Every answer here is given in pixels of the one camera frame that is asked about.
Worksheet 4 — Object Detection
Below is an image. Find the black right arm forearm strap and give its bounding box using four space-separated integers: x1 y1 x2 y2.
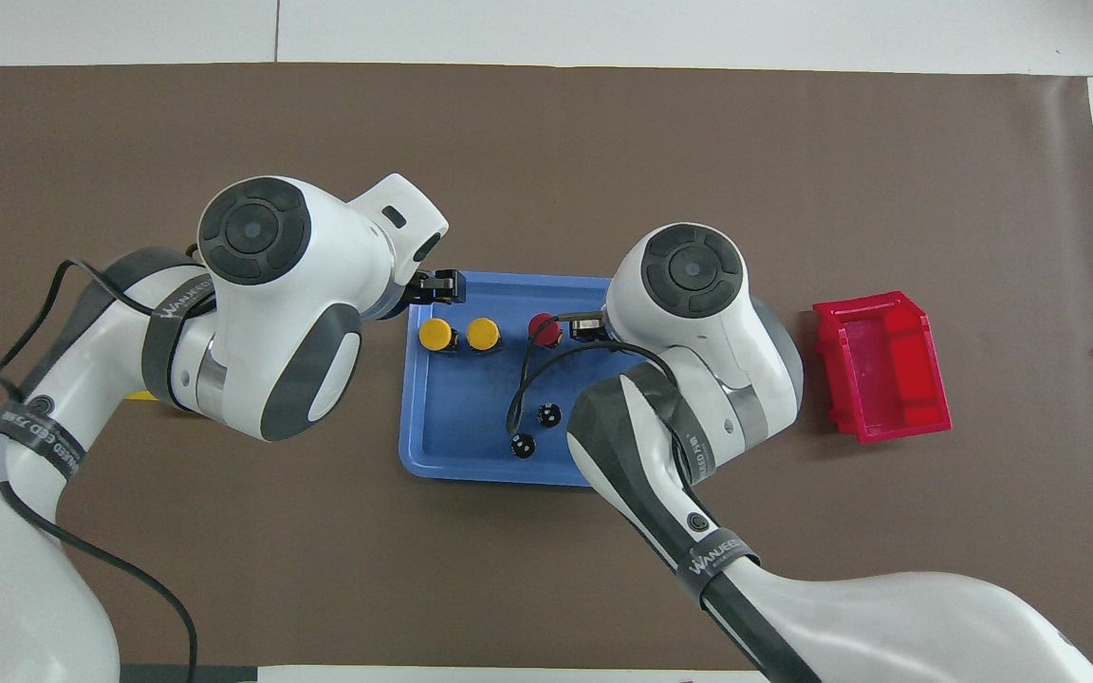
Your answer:
675 528 762 600

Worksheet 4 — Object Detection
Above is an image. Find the black arm forearm strap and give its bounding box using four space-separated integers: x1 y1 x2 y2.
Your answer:
675 528 762 600
0 397 84 480

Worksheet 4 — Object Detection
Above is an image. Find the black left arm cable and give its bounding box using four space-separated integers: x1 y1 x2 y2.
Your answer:
0 258 201 683

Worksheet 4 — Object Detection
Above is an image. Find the blue plastic tray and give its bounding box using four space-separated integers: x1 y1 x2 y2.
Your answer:
398 270 620 488

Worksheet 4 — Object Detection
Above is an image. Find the black left arm forearm strap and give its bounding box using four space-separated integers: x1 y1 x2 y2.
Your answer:
0 397 84 480

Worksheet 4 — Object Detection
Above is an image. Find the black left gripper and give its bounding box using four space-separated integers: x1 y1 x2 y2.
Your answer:
406 269 466 307

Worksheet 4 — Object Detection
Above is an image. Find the black arm wrist strap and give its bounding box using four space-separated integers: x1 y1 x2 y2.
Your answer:
618 363 720 480
140 270 217 411

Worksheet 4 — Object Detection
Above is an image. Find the black right arm wrist strap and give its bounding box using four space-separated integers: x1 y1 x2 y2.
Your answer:
618 363 720 480

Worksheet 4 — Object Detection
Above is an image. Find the red plastic bin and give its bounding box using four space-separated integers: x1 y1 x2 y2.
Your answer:
811 290 953 445

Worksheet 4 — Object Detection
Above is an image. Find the black left arm wrist strap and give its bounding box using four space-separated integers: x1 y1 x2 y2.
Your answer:
140 270 217 411

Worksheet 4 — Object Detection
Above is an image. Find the brown table mat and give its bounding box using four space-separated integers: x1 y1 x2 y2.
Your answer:
0 63 1093 673

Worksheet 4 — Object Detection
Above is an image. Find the yellow push button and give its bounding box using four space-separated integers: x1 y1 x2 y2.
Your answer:
464 317 505 357
417 318 460 359

